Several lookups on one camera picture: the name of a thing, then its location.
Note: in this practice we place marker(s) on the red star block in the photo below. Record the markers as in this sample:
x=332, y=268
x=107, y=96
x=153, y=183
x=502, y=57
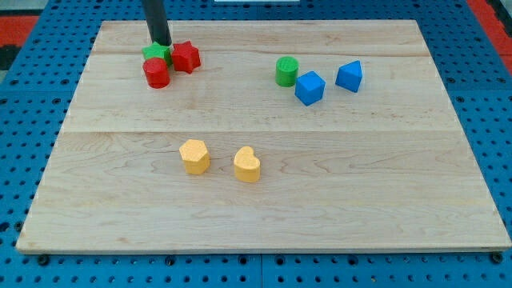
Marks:
x=185, y=57

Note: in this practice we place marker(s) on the green star block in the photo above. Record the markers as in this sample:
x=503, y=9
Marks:
x=155, y=50

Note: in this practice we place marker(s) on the yellow heart block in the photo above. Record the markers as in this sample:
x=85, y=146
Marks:
x=247, y=167

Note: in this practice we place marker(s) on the light wooden board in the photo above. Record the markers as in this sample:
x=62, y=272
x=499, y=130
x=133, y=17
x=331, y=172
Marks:
x=385, y=170

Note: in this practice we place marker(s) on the yellow hexagon block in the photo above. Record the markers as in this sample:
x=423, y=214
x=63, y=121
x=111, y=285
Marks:
x=195, y=156

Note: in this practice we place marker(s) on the blue cube block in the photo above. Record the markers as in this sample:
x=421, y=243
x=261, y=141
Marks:
x=309, y=88

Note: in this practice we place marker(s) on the green cylinder block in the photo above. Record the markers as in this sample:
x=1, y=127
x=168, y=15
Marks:
x=286, y=71

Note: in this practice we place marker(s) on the blue triangular prism block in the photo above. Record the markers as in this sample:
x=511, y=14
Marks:
x=350, y=76

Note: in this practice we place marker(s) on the red cylinder block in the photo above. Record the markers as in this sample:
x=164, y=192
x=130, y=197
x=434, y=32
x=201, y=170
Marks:
x=156, y=72

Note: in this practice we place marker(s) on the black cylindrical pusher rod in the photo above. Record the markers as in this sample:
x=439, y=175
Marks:
x=156, y=21

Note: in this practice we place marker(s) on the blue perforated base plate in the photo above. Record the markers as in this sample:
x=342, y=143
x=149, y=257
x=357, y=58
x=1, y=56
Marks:
x=39, y=86

